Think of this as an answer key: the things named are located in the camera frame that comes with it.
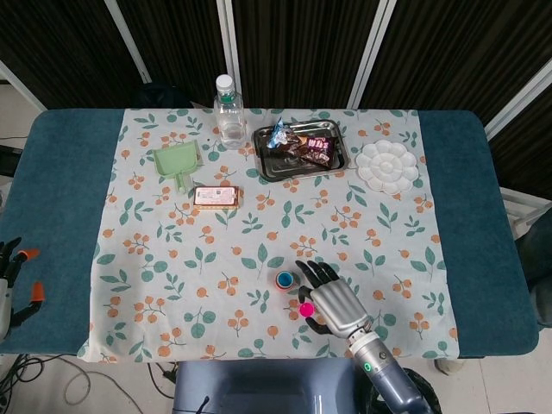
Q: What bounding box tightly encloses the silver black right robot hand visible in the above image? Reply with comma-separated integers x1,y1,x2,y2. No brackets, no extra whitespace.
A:
295,260,373,339

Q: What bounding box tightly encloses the black orange-tipped left robot hand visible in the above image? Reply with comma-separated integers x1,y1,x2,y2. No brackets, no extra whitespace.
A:
0,236,47,342

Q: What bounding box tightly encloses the large orange plastic cup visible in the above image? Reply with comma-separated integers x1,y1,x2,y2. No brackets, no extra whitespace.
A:
275,270,298,293

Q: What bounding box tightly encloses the teal table cover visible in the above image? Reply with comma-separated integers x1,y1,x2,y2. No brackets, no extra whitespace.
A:
0,108,540,359

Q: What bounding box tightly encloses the blue-grey robot torso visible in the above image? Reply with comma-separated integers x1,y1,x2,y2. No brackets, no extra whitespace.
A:
172,358,372,414

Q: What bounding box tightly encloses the white table leg foot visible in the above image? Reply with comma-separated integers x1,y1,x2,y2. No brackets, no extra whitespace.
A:
433,357,467,375

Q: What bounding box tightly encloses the white flower paint palette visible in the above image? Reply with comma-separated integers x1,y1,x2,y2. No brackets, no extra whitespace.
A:
354,139,420,193

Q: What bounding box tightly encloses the stainless steel tray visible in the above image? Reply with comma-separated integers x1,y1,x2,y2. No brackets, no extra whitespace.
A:
251,118,351,183

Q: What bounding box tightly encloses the brown snack packet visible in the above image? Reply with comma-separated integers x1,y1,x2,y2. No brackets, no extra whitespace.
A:
282,131,338,168

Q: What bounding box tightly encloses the red yellow card box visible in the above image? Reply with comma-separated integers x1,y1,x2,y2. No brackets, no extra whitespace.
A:
191,185,241,211

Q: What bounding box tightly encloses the floral leaf fruit tablecloth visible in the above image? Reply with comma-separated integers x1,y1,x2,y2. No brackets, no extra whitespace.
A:
77,107,459,363

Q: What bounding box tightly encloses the blue white snack wrapper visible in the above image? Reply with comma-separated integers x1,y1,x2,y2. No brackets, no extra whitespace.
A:
266,116,291,150

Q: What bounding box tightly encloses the dark teal chair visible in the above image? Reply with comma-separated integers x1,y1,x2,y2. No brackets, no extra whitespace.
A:
515,210,552,331

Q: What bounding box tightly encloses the white metal rack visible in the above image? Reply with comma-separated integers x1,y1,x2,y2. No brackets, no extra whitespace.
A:
499,187,547,236

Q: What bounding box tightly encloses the green plastic dustpan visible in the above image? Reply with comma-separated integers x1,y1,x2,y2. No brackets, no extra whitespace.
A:
153,140,203,194

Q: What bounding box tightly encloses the clear plastic water bottle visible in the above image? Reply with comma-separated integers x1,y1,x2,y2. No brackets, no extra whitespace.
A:
212,73,247,151

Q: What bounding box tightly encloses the black bag behind table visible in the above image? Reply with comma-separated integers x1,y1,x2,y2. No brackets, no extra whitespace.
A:
131,82,195,110

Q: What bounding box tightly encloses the black floor cable bundle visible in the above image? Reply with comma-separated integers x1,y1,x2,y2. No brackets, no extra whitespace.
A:
0,353,47,414

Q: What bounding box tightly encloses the grey floor cable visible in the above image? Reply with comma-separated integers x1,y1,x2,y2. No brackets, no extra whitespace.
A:
63,366,143,414

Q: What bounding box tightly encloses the white partition frame post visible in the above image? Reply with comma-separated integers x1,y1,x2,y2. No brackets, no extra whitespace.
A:
485,60,552,140
103,0,152,84
347,0,398,109
0,60,47,111
215,0,243,109

